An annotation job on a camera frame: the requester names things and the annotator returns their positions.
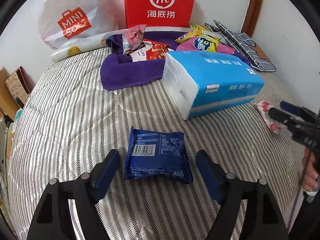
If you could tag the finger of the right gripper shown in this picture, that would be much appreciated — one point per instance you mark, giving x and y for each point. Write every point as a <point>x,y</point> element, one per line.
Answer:
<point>288,120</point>
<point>292,107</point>

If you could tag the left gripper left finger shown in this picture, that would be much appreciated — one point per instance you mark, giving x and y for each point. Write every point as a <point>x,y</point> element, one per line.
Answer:
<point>60,201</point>

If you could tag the pink white flower packet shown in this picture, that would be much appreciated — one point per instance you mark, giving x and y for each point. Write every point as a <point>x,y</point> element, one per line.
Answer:
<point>263,108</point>

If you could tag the dark blue snack packet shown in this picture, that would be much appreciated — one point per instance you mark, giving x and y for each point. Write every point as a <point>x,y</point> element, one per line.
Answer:
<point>152,154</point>

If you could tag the pink yellow potato sticks bag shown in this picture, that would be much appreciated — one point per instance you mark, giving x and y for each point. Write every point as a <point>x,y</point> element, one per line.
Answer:
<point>205,43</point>

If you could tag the yellow snack packet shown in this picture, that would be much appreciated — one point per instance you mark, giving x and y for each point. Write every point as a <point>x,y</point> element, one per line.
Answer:
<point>194,33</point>

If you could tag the person right hand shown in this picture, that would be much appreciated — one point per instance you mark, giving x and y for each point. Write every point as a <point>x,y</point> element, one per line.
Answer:
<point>311,175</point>

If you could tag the grey checked folded cloth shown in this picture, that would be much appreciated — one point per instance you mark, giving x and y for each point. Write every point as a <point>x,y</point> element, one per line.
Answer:
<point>245,45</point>

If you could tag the blue tissue pack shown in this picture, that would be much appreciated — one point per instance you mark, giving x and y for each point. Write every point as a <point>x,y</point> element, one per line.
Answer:
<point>200,83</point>

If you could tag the patterned small box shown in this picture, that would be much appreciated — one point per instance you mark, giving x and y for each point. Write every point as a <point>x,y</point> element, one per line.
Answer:
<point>19,86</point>

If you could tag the purple towel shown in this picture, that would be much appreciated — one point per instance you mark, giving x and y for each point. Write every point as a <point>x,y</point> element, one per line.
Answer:
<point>119,71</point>

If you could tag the yellow lemon tea pack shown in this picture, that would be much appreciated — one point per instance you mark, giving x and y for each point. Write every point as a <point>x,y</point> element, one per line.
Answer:
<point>203,27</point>

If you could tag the white fruit print roll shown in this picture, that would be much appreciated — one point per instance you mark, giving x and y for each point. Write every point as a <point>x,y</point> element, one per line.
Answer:
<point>83,45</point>

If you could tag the pink purple candy packet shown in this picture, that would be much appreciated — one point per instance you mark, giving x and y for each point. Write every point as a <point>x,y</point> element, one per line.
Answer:
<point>132,38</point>

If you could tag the red snack packet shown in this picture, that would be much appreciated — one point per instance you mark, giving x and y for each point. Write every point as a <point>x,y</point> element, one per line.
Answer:
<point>148,50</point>

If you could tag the white Miniso plastic bag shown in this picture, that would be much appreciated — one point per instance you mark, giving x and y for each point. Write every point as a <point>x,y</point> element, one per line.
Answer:
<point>62,22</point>

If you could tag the red paper shopping bag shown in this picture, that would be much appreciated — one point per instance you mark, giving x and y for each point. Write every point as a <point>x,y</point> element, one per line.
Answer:
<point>158,13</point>

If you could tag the brown wooden door frame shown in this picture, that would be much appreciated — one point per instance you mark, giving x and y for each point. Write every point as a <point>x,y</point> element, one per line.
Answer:
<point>251,17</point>

